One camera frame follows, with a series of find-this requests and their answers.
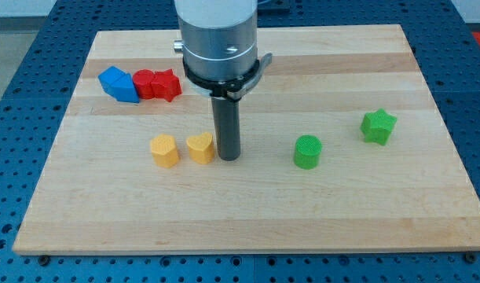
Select blue cube block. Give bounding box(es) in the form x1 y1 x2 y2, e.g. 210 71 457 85
98 66 126 97

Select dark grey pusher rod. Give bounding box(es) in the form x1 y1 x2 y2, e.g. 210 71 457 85
211 98 240 161

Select wooden board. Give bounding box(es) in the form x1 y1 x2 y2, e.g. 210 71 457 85
13 24 480 255

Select green star block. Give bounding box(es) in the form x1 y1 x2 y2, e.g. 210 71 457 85
360 108 398 145

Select green cylinder block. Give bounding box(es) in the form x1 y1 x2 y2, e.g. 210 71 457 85
293 135 323 170

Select red cylinder block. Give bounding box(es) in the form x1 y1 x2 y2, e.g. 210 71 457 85
132 69 155 100

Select blue pentagon block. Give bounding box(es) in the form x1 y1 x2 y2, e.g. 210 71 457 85
111 74 140 103

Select red star block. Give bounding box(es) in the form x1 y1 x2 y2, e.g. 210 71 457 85
150 69 182 102

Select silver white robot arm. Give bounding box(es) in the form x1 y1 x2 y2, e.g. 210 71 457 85
174 0 273 101

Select yellow heart block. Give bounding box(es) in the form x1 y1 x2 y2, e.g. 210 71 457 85
186 132 214 164

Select yellow hexagon block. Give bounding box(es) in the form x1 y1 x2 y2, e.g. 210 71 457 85
149 134 180 168

